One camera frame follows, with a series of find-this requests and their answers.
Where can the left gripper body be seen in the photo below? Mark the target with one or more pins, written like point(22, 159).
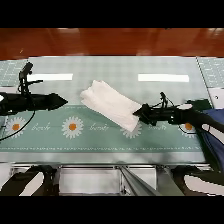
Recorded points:
point(51, 101)

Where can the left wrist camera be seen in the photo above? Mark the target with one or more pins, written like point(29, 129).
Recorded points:
point(26, 70)

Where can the dark green garment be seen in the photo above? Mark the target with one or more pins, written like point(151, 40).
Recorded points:
point(201, 104)

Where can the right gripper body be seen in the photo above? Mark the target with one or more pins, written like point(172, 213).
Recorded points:
point(156, 115)

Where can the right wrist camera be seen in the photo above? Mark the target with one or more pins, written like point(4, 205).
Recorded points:
point(163, 100)

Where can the white garment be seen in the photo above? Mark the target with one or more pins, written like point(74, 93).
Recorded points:
point(110, 101)

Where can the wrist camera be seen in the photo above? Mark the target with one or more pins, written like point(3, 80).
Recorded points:
point(26, 70)
point(163, 100)

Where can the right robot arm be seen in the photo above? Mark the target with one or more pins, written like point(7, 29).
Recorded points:
point(200, 118)

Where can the silver frame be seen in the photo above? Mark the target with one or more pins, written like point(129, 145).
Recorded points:
point(133, 181)

